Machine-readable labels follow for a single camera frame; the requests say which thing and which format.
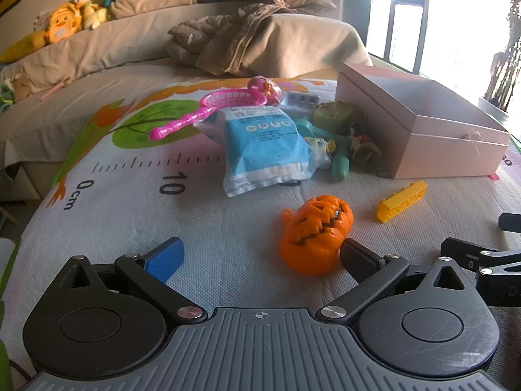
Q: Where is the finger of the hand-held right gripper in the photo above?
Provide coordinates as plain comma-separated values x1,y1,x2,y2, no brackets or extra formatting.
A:
499,213,521,233
441,237,521,278

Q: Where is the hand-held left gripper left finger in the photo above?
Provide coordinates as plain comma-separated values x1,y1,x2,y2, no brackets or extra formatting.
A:
61,236,208,325

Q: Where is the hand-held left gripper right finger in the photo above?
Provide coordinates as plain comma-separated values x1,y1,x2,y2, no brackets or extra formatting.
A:
319,238,475,328

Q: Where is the orange pumpkin toy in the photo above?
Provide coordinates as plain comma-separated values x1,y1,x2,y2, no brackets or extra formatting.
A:
281,196,354,275

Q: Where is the yellow building block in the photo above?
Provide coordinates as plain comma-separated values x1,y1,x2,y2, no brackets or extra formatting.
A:
376,181,429,223

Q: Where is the pink cardboard box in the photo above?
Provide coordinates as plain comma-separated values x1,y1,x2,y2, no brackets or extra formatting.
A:
337,62,511,179

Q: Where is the brown and orange toy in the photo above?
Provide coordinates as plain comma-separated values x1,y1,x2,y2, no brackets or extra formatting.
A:
350,128,382,167

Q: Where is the dark green toy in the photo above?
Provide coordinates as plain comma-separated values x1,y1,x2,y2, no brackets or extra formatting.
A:
311,101,359,135

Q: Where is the white battery charger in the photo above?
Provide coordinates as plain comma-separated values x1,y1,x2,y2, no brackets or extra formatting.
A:
279,92,320,112

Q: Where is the printed play mat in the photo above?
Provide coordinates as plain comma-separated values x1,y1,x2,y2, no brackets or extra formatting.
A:
0,77,521,391

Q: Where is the white plant pot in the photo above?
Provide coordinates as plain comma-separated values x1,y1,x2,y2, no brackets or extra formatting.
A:
478,97,511,123

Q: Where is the small white and yellow toy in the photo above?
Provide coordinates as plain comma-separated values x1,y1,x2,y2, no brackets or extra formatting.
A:
305,136,336,169

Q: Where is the blue and white packet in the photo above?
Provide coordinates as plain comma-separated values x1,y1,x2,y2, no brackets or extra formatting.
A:
195,106,316,198

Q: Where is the bare twig plant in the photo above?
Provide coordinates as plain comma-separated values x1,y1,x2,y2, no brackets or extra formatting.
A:
484,38,521,110

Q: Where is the pink toy net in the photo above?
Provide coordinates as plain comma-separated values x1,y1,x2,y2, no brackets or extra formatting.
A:
149,90,268,140

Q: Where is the pink pig toy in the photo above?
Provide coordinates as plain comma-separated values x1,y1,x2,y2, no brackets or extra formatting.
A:
249,76,281,104

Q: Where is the pink pencil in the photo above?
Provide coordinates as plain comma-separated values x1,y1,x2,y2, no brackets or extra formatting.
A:
38,77,72,102

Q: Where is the beige bed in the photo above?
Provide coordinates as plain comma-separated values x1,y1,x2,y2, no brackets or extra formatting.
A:
0,1,373,206

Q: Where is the green and beige plush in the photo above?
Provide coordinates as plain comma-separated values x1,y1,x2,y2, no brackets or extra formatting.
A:
0,72,34,111

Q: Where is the crumpled beige blanket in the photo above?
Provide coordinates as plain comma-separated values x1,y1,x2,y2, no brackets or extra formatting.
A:
166,0,338,77

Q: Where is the yellow long plush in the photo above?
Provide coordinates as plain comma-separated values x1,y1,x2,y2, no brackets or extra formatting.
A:
0,30,47,64

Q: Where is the orange duck backpack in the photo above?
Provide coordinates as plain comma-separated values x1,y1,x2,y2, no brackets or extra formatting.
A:
45,2,87,45

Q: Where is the yellow duck plush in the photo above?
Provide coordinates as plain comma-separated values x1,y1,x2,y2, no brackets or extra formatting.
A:
73,0,111,30

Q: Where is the black window frame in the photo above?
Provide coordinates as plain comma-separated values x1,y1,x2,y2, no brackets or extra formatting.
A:
368,0,432,76

